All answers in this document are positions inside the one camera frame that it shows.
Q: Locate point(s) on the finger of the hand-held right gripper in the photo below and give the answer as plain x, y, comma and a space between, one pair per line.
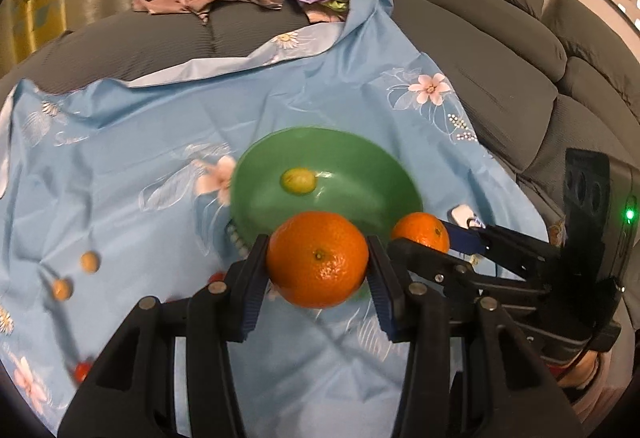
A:
425, 263
465, 238

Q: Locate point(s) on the small orange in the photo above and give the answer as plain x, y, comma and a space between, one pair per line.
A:
422, 230

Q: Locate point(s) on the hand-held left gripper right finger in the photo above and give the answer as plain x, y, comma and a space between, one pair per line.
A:
384, 290

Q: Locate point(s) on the blue floral cloth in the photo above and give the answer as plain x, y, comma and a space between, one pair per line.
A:
150, 143

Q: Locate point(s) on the yellow-green jujube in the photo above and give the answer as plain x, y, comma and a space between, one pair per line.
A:
298, 181

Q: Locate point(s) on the large orange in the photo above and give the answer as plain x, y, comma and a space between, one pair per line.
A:
317, 259

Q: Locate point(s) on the person's right hand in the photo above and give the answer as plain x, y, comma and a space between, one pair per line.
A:
580, 370

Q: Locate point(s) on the yellow patterned curtain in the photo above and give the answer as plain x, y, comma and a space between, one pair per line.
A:
40, 3

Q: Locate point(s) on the light green cloth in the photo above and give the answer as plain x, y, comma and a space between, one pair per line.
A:
336, 4

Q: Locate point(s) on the small white object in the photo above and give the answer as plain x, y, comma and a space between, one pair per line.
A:
466, 215

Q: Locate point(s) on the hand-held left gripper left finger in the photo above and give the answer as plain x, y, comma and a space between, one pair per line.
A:
250, 290

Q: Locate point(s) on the green bowl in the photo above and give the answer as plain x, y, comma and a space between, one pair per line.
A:
350, 178

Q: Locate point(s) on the orange snack packet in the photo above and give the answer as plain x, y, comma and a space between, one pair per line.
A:
556, 234

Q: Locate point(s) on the red cherry tomato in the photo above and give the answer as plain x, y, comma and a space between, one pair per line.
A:
81, 371
218, 276

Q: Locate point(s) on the grey sofa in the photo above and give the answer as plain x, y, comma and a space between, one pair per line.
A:
500, 68

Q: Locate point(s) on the small yellow kumquat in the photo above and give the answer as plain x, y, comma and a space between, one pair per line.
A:
61, 289
90, 262

